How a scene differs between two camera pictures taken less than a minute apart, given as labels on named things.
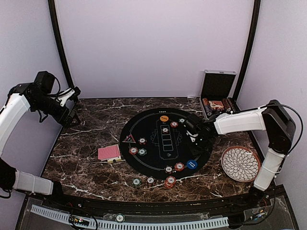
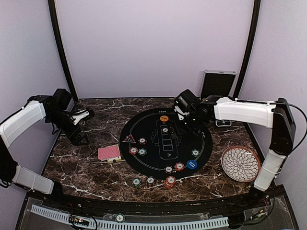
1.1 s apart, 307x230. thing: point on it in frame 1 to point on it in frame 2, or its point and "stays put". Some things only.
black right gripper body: (198, 143) to (179, 125)
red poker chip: (179, 166) stays put
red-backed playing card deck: (109, 152) stays put
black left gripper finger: (76, 118) to (85, 140)
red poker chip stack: (170, 182) stays put
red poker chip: (133, 150) stays put
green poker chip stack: (136, 182) stays put
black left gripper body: (46, 103) to (68, 132)
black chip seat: (142, 141) stays put
